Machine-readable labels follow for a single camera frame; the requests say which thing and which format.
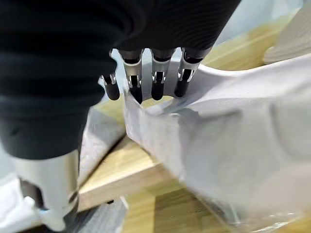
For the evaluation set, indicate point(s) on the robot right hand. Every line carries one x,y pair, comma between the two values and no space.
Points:
56,72

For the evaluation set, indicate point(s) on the white slipper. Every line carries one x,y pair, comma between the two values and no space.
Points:
291,41
218,136
97,140

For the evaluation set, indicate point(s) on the wooden shoe rack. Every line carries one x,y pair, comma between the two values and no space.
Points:
126,174

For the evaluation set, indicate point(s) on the grey ribbed mat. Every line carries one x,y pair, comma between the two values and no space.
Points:
97,218

